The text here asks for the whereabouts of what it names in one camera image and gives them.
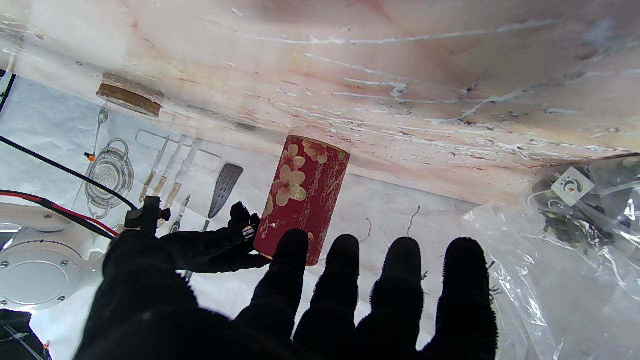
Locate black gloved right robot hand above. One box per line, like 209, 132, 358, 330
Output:
102, 201, 273, 312

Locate clear plastic bag of tea bags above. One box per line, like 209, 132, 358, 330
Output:
460, 155, 640, 360

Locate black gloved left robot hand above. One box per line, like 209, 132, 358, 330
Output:
75, 229, 501, 360

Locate red floral tea canister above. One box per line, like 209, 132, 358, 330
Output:
253, 135, 351, 267

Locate white printed backdrop cloth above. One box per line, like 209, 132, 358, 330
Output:
0, 72, 481, 360

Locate red and black right arm cable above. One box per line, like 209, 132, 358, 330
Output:
0, 135, 138, 238

